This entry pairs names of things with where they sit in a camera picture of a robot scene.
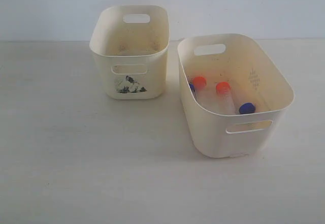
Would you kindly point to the orange-capped tube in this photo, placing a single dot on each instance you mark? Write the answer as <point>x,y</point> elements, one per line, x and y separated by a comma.
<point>203,93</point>
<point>225,99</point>

